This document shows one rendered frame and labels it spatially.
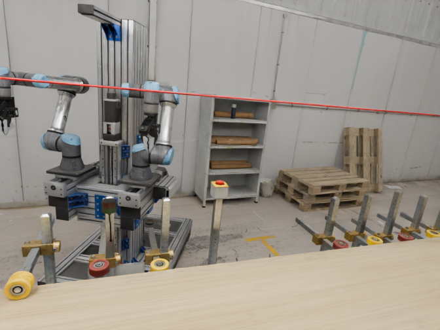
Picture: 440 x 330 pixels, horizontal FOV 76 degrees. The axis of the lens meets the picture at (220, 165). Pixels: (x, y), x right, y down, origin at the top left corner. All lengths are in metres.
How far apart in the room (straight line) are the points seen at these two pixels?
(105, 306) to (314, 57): 4.58
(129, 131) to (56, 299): 1.20
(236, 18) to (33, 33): 2.44
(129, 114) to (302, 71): 3.42
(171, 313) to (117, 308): 0.19
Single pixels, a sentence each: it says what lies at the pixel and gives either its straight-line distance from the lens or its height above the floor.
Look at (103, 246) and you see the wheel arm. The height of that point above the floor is 0.86.
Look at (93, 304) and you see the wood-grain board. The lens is 1.20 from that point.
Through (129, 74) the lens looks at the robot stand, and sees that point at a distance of 2.04.
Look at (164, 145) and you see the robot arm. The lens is 1.85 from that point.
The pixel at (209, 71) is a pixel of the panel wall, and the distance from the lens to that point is 4.13.
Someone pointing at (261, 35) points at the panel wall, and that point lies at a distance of 4.50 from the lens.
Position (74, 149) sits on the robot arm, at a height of 1.18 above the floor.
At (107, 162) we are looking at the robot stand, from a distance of 2.12.
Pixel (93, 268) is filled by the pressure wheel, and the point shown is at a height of 0.91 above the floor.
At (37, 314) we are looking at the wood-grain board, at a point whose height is 0.90.
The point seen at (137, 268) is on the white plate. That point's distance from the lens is 1.56.
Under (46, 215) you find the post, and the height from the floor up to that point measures 1.10.
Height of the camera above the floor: 1.69
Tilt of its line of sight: 16 degrees down
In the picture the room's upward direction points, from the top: 6 degrees clockwise
